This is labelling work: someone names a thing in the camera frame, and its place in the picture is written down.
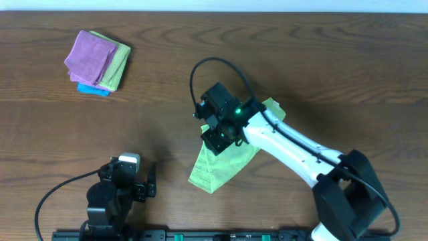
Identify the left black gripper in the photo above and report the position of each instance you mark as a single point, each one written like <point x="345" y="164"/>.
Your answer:
<point x="141" y="191"/>

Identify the green folded cloth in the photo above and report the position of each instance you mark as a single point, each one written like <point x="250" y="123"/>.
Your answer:
<point x="113" y="74"/>

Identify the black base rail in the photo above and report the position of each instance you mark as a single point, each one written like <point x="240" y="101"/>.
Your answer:
<point x="161" y="235"/>

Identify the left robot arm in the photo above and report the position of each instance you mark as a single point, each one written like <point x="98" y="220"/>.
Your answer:
<point x="110" y="200"/>

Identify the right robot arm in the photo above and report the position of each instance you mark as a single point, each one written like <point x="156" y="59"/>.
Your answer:
<point x="347" y="192"/>

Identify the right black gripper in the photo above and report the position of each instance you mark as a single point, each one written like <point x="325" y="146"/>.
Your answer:
<point x="216" y="142"/>

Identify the blue folded cloth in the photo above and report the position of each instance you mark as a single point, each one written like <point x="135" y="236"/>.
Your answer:
<point x="91" y="90"/>

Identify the purple folded cloth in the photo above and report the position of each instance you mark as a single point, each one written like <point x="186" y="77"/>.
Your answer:
<point x="89" y="58"/>

